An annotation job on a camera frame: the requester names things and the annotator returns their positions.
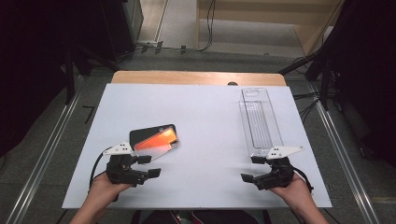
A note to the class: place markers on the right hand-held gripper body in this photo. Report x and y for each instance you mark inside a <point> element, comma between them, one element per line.
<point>278,174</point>

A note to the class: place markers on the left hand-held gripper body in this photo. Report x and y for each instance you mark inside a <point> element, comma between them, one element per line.
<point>121,172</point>

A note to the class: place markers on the black phone case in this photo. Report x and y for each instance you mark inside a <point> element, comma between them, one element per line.
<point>140,133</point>

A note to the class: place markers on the clear plastic tray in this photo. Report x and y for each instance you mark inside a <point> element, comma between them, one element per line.
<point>260,121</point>

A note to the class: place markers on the person's left hand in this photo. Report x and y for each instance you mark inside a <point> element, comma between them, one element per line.
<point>102,189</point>

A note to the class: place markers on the person's right hand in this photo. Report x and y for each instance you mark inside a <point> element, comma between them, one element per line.
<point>295,193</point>

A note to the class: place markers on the person's dark clothing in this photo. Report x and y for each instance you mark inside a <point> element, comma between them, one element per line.
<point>218,217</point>

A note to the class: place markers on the white board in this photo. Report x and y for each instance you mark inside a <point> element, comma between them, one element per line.
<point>199,124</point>

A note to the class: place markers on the dark round table grommet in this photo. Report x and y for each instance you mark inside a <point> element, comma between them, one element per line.
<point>232,83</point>

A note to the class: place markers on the wooden table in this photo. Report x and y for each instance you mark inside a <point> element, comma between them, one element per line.
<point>186,77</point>

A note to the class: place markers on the black stand legs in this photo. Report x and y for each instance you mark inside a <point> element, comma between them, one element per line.
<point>323,81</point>
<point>70,81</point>

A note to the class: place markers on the black curtain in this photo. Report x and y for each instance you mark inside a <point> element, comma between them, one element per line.
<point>367,77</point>
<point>28,77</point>

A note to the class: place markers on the black cabinet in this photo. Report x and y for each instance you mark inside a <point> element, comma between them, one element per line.
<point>112,25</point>

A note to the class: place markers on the light wooden shelf unit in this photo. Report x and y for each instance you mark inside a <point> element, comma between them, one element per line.
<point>249,12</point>

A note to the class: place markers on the metal floor rail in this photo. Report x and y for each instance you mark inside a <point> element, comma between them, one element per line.
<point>342,155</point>
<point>43,155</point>

